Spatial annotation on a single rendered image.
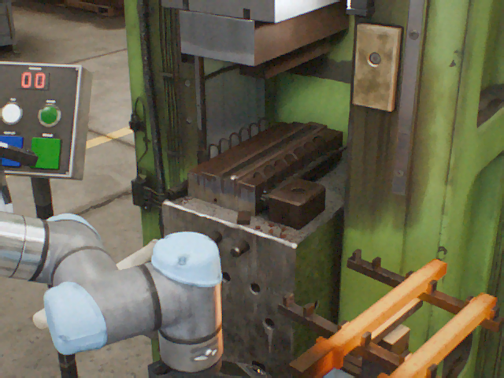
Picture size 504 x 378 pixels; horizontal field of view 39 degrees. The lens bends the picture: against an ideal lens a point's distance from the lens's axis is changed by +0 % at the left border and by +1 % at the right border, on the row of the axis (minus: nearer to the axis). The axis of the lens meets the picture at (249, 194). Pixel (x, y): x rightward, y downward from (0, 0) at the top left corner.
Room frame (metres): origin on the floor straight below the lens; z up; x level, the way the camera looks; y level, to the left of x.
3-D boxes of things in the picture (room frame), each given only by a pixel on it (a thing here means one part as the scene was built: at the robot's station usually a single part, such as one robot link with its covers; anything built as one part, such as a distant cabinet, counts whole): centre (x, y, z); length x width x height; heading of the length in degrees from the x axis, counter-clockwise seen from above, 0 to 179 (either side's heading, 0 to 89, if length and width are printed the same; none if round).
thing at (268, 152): (1.68, -0.07, 0.99); 0.42 x 0.05 x 0.01; 145
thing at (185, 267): (0.69, 0.07, 1.23); 0.09 x 0.08 x 0.11; 116
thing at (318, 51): (1.71, -0.09, 1.24); 0.30 x 0.07 x 0.06; 145
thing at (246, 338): (1.67, -0.10, 0.69); 0.56 x 0.38 x 0.45; 145
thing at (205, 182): (1.69, -0.05, 0.96); 0.42 x 0.20 x 0.09; 145
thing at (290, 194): (1.47, -0.11, 0.95); 0.12 x 0.08 x 0.06; 145
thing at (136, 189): (1.84, 0.30, 0.80); 0.06 x 0.03 x 0.14; 55
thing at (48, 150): (1.63, 0.50, 1.01); 0.07 x 0.05 x 0.07; 80
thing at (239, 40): (1.69, -0.05, 1.32); 0.42 x 0.20 x 0.10; 145
